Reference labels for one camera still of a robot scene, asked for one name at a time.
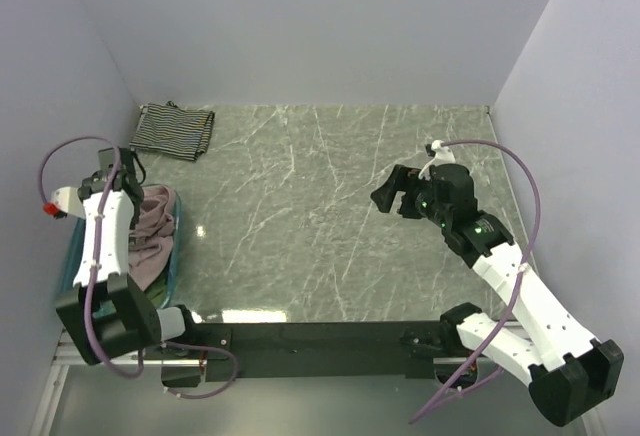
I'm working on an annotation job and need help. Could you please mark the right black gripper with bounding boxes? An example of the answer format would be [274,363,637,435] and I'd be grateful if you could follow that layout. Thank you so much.
[370,164,451,227]

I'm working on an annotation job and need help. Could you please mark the pink tank top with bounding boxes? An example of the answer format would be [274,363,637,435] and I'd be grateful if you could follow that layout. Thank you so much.
[128,185,177,291]

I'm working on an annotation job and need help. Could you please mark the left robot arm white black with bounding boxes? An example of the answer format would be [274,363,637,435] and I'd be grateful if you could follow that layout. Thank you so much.
[45,147,200,365]

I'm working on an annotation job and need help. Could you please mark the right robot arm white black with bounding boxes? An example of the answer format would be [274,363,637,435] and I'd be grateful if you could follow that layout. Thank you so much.
[371,164,624,427]

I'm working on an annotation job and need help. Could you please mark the striped folded tank top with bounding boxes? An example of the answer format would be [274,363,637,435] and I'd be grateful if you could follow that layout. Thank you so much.
[130,101,215,162]

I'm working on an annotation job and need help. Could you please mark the green tank top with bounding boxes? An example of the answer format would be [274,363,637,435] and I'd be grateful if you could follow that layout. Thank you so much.
[145,276,171,308]

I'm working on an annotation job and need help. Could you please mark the blue plastic basket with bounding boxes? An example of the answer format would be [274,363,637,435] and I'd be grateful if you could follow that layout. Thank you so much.
[59,185,185,327]

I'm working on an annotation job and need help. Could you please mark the black base beam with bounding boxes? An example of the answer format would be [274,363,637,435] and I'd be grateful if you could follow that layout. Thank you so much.
[182,321,455,378]

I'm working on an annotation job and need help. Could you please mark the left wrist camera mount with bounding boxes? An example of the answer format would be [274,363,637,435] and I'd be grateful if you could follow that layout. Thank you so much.
[43,186,86,219]

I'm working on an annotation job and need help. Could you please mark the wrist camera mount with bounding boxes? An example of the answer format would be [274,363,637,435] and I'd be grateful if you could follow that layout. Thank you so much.
[43,186,86,219]
[418,140,456,180]

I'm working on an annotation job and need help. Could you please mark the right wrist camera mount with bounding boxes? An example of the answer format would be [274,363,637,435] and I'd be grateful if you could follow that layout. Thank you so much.
[418,140,456,180]

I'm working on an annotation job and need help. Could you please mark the aluminium rail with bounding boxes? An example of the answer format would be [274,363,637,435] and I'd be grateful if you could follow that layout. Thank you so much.
[29,330,166,436]

